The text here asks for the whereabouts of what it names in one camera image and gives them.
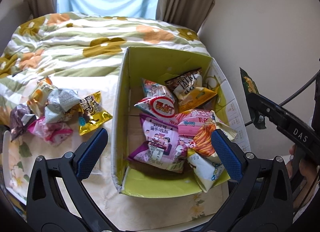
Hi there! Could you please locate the dark green snack packet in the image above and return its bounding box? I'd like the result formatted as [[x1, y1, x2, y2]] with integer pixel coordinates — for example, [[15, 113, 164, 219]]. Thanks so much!
[[240, 68, 266, 130]]

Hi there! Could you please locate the pink white snack packet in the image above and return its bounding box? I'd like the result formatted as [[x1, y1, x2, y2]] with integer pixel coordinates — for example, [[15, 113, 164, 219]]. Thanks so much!
[[27, 117, 73, 146]]

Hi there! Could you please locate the dark purple cartoon snack packet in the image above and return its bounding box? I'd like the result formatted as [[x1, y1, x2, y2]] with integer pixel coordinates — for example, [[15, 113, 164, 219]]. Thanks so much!
[[10, 103, 36, 141]]

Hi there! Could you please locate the gold chocolate snack packet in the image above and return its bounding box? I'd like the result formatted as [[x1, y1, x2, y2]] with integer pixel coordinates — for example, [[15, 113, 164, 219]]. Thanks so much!
[[78, 91, 113, 136]]

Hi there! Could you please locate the grey white popcorn packet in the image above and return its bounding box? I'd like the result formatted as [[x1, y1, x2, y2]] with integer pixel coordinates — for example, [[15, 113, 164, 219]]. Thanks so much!
[[44, 88, 80, 124]]

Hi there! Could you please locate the orange cream cracker packet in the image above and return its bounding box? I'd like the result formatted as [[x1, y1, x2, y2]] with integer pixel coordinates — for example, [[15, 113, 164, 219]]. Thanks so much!
[[27, 77, 56, 118]]

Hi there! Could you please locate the person's hand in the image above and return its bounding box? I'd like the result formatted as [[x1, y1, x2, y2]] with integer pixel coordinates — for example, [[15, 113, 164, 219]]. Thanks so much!
[[286, 159, 317, 185]]

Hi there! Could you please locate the white blue snack packet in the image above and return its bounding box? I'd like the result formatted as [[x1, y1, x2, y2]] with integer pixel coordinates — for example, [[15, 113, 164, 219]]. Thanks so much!
[[187, 148, 225, 192]]

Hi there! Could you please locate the cream floral tablecloth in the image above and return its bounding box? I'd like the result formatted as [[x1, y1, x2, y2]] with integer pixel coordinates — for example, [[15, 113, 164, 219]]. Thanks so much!
[[2, 75, 228, 231]]

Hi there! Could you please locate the green cardboard snack box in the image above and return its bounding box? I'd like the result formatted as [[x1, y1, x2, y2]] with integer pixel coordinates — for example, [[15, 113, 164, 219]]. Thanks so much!
[[111, 45, 251, 199]]

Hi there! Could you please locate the pink fries snack packet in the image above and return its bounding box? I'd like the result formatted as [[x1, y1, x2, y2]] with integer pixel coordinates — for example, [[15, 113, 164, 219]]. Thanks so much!
[[176, 109, 237, 157]]

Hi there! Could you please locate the yellow orange snack packet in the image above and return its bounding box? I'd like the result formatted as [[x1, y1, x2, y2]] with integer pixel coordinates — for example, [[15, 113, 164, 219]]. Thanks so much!
[[178, 87, 217, 113]]

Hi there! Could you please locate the purple pink snack packet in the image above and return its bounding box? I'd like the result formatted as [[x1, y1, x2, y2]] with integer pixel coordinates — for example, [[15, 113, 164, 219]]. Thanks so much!
[[127, 113, 187, 173]]

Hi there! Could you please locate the brown white Tayes packet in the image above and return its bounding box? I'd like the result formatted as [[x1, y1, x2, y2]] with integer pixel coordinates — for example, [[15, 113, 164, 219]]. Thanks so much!
[[165, 68, 202, 106]]

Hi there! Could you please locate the red white round-logo packet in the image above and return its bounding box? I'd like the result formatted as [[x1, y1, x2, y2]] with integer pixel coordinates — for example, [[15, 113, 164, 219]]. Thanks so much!
[[134, 79, 178, 125]]

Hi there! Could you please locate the floral green striped quilt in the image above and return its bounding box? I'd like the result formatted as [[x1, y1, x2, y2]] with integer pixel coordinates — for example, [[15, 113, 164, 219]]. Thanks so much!
[[1, 12, 207, 125]]

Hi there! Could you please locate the black cable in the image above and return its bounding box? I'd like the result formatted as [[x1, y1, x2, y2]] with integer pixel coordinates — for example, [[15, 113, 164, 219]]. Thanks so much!
[[244, 70, 320, 127]]

